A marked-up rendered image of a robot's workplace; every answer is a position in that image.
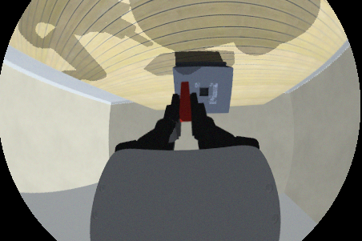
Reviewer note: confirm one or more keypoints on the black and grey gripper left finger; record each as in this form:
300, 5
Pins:
166, 131

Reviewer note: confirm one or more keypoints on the red square peg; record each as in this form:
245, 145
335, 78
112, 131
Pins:
185, 103

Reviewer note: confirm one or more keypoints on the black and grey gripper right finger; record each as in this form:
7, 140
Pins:
211, 135

